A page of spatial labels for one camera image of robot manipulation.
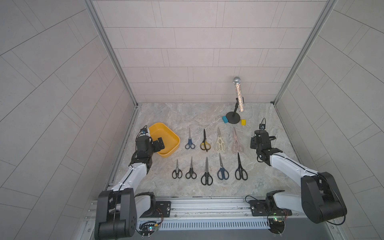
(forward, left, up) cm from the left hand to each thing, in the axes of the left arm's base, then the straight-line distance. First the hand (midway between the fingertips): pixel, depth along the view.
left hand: (156, 137), depth 89 cm
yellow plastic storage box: (0, -8, -5) cm, 10 cm away
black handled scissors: (-18, -49, -7) cm, 53 cm away
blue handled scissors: (+1, -20, -8) cm, 22 cm away
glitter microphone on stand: (+20, -51, -5) cm, 56 cm away
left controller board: (-43, -3, -6) cm, 44 cm away
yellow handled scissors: (-2, -29, -7) cm, 30 cm away
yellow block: (+17, -58, -6) cm, 60 cm away
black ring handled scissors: (-19, -21, -7) cm, 30 cm away
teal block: (+18, -44, -5) cm, 48 cm away
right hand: (+1, -61, 0) cm, 61 cm away
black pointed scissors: (-22, -30, -7) cm, 38 cm away
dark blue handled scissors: (-19, -39, -7) cm, 44 cm away
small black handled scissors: (-18, -14, -7) cm, 24 cm away
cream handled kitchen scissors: (-1, -40, -6) cm, 40 cm away
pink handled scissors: (-3, -49, -6) cm, 50 cm away
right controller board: (-42, -63, -9) cm, 76 cm away
